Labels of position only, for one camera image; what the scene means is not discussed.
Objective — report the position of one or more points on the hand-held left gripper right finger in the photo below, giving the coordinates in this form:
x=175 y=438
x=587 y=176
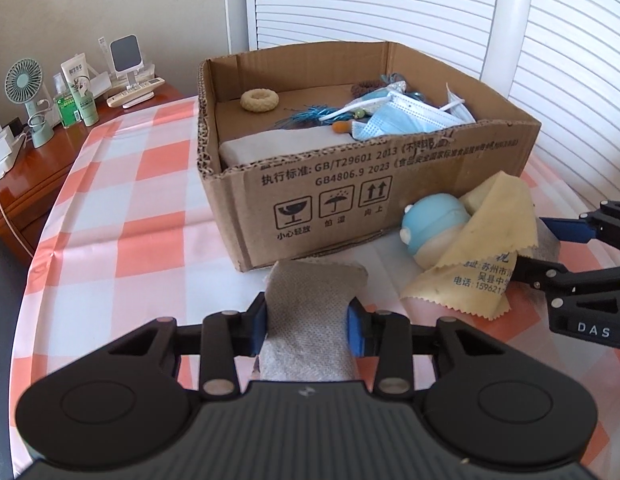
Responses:
x=355 y=327

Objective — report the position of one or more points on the blue raffia tassel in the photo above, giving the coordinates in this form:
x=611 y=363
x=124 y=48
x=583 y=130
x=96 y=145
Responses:
x=310 y=114

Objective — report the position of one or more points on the black plug adapter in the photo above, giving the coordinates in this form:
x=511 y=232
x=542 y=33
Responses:
x=15 y=126

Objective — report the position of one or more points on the pink checked tablecloth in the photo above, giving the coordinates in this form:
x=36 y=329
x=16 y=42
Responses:
x=115 y=235

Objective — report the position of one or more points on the grey fabric pouch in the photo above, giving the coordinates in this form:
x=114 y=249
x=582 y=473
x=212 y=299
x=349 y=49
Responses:
x=305 y=310

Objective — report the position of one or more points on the brown cardboard box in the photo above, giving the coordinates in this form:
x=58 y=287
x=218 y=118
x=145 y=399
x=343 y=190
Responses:
x=290 y=200

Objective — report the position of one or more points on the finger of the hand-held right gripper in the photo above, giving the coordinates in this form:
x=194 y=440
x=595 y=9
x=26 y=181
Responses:
x=569 y=229
x=539 y=272

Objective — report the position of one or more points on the white phone stand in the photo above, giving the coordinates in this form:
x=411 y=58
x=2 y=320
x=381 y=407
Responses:
x=124 y=52

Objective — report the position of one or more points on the small white remote control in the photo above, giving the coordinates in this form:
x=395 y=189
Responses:
x=137 y=101

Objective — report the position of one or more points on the green desk fan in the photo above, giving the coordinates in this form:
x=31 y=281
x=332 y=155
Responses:
x=22 y=80

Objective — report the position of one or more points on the white textured towel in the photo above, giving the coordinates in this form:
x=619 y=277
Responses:
x=270 y=147

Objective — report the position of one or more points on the small orange green toy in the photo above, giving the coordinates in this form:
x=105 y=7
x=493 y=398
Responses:
x=341 y=126

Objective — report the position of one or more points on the white pole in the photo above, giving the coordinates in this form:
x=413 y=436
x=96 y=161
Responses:
x=509 y=20

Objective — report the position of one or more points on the brown hair scrunchie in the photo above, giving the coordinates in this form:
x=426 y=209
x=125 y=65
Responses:
x=362 y=87

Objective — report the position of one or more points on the white and green tube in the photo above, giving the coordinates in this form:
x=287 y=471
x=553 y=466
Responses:
x=85 y=105

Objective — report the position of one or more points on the green label bottle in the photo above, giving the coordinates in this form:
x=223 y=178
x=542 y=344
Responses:
x=67 y=110

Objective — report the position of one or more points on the yellow cleaning cloth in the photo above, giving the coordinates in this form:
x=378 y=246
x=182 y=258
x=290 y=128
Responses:
x=489 y=230

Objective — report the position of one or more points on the white power strip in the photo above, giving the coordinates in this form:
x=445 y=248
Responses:
x=7 y=155

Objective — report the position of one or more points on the blue toy figure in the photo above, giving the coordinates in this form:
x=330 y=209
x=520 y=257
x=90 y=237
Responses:
x=432 y=217

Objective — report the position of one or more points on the white louvered door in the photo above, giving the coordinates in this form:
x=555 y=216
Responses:
x=579 y=60
x=365 y=5

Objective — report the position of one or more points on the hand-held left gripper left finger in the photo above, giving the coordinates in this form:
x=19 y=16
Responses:
x=259 y=325

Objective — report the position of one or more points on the wooden nightstand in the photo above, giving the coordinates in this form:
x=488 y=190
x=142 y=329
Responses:
x=40 y=180

